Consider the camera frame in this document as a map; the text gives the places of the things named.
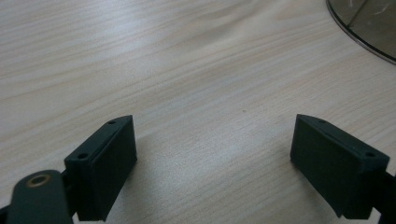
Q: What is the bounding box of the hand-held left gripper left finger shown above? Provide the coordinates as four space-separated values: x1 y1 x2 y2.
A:
64 115 138 222

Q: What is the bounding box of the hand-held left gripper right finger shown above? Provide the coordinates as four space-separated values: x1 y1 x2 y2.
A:
290 113 390 220

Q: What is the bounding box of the clear plastic measuring cup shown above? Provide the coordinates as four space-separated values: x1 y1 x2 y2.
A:
325 0 396 65

